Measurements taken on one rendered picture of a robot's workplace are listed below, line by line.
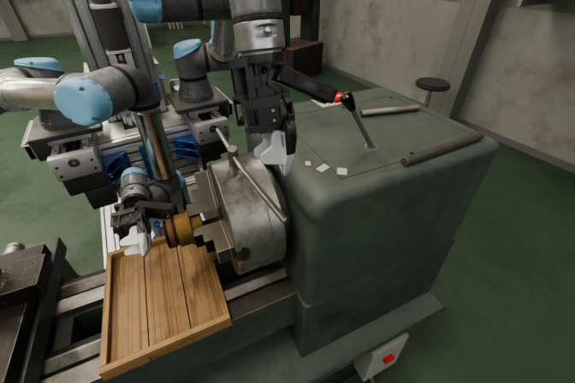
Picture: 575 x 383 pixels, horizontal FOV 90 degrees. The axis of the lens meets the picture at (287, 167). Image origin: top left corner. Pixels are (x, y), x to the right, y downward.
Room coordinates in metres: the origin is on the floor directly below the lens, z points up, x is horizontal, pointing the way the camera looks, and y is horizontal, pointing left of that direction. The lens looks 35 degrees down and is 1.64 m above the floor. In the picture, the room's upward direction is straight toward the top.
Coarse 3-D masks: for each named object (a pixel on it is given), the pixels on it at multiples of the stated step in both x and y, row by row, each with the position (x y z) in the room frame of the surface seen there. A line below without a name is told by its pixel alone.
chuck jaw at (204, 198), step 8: (200, 176) 0.60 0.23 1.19; (208, 176) 0.60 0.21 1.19; (200, 184) 0.58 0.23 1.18; (208, 184) 0.59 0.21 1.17; (192, 192) 0.56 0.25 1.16; (200, 192) 0.57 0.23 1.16; (208, 192) 0.57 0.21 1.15; (200, 200) 0.56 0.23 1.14; (208, 200) 0.56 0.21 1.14; (216, 200) 0.57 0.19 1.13; (192, 208) 0.54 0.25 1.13; (200, 208) 0.55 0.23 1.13; (208, 208) 0.55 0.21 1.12; (216, 208) 0.56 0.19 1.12
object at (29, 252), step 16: (0, 256) 0.51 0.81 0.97; (16, 256) 0.51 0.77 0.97; (32, 256) 0.51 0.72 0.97; (48, 256) 0.54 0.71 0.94; (32, 304) 0.38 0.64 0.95; (0, 320) 0.34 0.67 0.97; (16, 320) 0.34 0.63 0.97; (32, 320) 0.35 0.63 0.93; (0, 336) 0.30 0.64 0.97; (16, 336) 0.30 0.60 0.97; (0, 352) 0.27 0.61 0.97; (16, 352) 0.27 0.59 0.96; (0, 368) 0.24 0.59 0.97; (16, 368) 0.25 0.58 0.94
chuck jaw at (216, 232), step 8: (208, 224) 0.51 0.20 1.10; (216, 224) 0.51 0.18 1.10; (224, 224) 0.51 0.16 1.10; (200, 232) 0.49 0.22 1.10; (208, 232) 0.49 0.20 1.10; (216, 232) 0.48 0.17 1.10; (224, 232) 0.48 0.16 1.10; (200, 240) 0.47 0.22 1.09; (208, 240) 0.46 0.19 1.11; (216, 240) 0.46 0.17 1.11; (224, 240) 0.46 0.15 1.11; (208, 248) 0.45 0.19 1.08; (216, 248) 0.43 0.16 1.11; (224, 248) 0.43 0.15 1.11; (232, 248) 0.43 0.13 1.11; (224, 256) 0.42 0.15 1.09; (232, 256) 0.43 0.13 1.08; (240, 256) 0.42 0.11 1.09; (248, 256) 0.43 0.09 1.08
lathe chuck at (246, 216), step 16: (224, 160) 0.62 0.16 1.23; (240, 160) 0.61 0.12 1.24; (224, 176) 0.54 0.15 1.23; (224, 192) 0.50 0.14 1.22; (240, 192) 0.50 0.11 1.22; (256, 192) 0.51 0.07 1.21; (224, 208) 0.48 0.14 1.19; (240, 208) 0.47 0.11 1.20; (256, 208) 0.48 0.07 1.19; (240, 224) 0.45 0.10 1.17; (256, 224) 0.46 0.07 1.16; (240, 240) 0.43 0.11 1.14; (256, 240) 0.44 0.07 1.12; (272, 240) 0.45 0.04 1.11; (256, 256) 0.43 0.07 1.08; (272, 256) 0.45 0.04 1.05; (240, 272) 0.42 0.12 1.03
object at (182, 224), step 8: (176, 216) 0.52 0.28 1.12; (184, 216) 0.52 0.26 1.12; (192, 216) 0.53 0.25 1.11; (200, 216) 0.53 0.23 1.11; (168, 224) 0.50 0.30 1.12; (176, 224) 0.50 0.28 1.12; (184, 224) 0.50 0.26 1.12; (192, 224) 0.51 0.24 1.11; (200, 224) 0.51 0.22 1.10; (168, 232) 0.48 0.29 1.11; (176, 232) 0.48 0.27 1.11; (184, 232) 0.48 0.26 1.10; (192, 232) 0.49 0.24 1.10; (168, 240) 0.47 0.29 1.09; (176, 240) 0.47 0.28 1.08; (184, 240) 0.48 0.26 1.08; (192, 240) 0.48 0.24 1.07
